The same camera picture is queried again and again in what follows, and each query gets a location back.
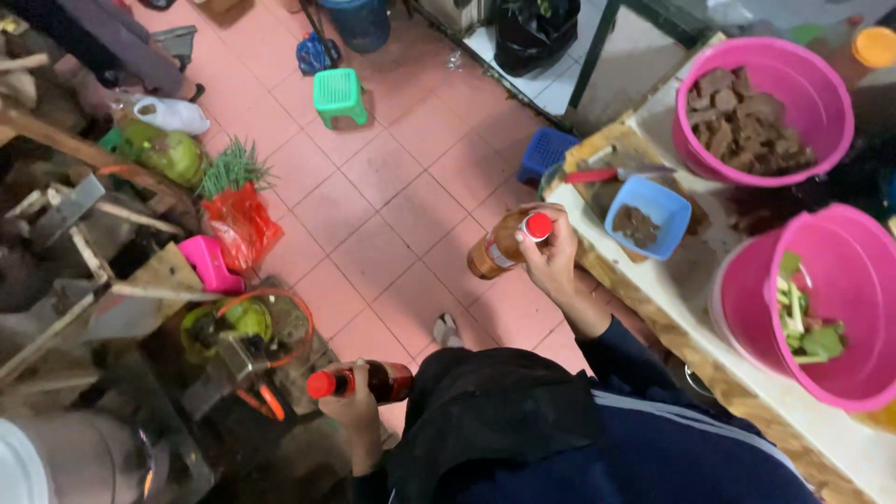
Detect person's left hand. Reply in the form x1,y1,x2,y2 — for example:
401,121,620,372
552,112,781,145
318,358,385,453

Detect person's right hand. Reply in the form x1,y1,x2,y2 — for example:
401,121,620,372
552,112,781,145
517,202,593,309

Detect dark sauce bottle red cap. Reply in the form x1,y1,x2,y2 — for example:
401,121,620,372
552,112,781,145
306,360,415,406

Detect amber sauce bottle red cap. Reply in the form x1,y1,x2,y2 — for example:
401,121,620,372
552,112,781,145
467,210,554,281

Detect brown paste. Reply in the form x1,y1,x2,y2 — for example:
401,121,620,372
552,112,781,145
612,203,660,251

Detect blue plastic basket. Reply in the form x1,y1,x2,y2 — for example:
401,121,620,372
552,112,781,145
517,126,581,187

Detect wooden cutting board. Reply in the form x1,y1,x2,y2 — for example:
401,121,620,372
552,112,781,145
543,120,711,264

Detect person's sandalled foot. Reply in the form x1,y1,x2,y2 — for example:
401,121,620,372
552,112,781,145
432,313,464,349

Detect blue square plastic container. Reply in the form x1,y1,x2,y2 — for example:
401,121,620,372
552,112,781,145
604,174,693,262

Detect person's black headscarf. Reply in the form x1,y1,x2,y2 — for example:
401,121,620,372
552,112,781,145
384,346,607,504

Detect green gas cylinder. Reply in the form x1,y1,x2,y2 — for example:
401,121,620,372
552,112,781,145
180,298,274,365

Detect pink plastic stool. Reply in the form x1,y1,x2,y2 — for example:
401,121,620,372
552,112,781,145
176,234,246,295

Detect red plastic bag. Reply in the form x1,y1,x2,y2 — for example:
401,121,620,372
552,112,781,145
202,182,285,275

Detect black rubbish bag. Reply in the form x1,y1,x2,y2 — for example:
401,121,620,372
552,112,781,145
492,0,582,78

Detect person's navy striped jacket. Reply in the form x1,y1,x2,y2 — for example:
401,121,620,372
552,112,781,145
448,315,823,504

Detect brown meat pieces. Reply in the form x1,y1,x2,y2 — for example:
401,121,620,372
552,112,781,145
686,66,817,176

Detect cut green vegetables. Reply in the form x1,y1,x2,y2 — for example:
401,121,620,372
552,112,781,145
773,251,847,365

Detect large grey metal pot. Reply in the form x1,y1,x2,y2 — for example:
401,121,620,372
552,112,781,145
0,409,214,504

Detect bunch of green chives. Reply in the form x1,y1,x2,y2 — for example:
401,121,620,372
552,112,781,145
197,137,273,200

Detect green plastic stool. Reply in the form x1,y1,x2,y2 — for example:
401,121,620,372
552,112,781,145
312,67,369,130

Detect pink basin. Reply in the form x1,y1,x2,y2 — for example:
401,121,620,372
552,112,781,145
709,203,896,414

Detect blue bucket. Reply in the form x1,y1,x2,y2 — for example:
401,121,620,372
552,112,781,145
319,0,392,56

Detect blue plastic bag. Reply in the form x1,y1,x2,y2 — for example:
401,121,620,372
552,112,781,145
295,31,343,77

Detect pink bucket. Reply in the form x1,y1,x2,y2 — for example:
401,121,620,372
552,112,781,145
672,36,855,189

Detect bag of green cabbages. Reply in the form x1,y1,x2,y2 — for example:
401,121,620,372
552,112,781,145
112,119,208,190

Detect white lid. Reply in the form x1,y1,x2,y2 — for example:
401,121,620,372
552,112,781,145
0,419,51,504

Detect cluttered wooden rack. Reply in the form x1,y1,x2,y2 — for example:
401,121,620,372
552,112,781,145
0,14,225,407

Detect white plastic jug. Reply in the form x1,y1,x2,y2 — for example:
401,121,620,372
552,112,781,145
132,96,211,137

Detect yellow container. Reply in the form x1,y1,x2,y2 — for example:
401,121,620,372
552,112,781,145
850,400,896,435

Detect orange lid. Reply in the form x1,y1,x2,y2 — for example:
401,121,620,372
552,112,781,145
851,26,896,70

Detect grey dustpan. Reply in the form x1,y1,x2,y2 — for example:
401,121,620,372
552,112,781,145
150,24,199,73

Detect red-handled knife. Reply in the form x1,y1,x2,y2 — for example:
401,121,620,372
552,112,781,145
564,164,677,186

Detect orange gas hose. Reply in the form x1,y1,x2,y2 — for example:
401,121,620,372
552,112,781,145
216,287,316,423

